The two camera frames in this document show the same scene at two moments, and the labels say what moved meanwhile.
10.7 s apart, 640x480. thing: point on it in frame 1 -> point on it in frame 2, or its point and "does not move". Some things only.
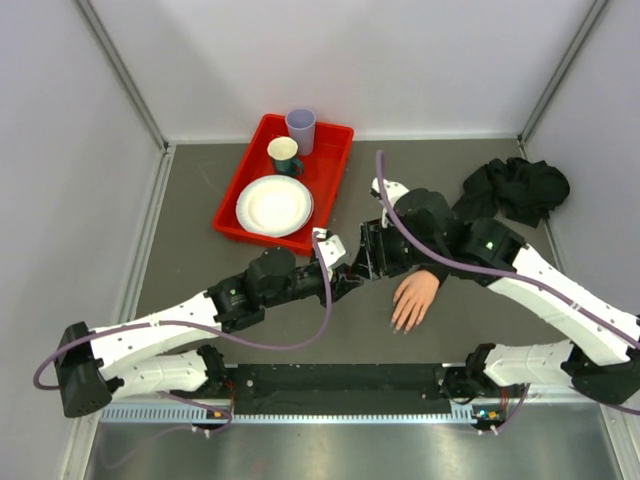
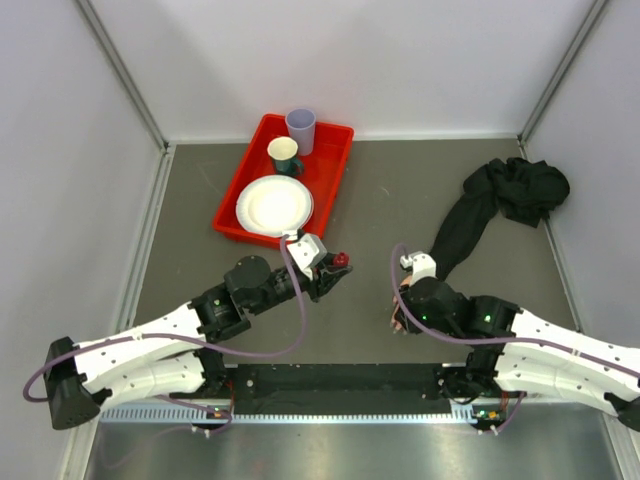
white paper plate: (274, 205) does not move
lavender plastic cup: (301, 123) does not move
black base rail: (335, 388) does not move
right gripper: (373, 255) -> (407, 321)
